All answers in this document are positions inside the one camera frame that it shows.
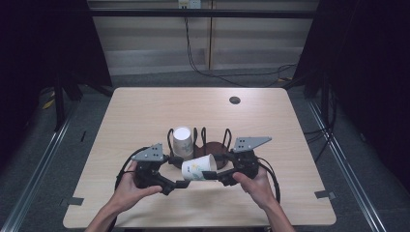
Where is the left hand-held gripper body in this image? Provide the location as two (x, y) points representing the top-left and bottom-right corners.
(131, 142), (170, 190)

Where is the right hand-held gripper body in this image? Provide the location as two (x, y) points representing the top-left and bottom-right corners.
(221, 135), (273, 188)

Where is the brown wooden cup holder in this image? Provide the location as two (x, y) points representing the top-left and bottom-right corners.
(166, 126), (233, 171)

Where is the white paper cup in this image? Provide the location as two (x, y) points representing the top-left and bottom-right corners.
(172, 126), (195, 161)
(181, 153), (218, 182)

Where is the person's right hand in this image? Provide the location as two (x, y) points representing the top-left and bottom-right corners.
(231, 164), (278, 211)

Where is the person's left hand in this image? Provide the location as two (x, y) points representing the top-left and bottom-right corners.
(113, 159), (164, 215)

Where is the grey tape strip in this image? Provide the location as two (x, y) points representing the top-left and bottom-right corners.
(314, 189), (337, 200)
(59, 196), (85, 208)

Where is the black metal stand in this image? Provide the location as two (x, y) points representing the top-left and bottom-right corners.
(282, 71), (333, 131)
(52, 72), (114, 132)

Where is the yellow floor tape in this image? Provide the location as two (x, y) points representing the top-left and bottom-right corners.
(41, 91), (56, 110)

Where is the black curtain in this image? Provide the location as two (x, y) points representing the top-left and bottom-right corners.
(292, 0), (410, 194)
(0, 0), (113, 168)

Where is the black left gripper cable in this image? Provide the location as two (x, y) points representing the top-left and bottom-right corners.
(107, 146), (152, 232)

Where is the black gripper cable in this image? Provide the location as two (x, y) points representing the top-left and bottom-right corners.
(256, 156), (281, 205)
(107, 146), (152, 232)

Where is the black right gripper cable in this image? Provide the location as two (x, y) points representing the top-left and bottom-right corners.
(256, 156), (281, 205)

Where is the bundle of black cables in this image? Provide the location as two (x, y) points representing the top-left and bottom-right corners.
(303, 93), (338, 163)

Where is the grey metal floor rail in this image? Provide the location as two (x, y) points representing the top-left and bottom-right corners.
(307, 99), (390, 232)
(0, 99), (81, 232)

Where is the long black floor cable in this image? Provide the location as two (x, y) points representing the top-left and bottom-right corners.
(184, 16), (298, 89)

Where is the black horizontal frame bar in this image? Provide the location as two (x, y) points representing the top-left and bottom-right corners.
(87, 8), (319, 19)

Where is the white wall socket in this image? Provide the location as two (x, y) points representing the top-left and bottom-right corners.
(177, 0), (202, 10)

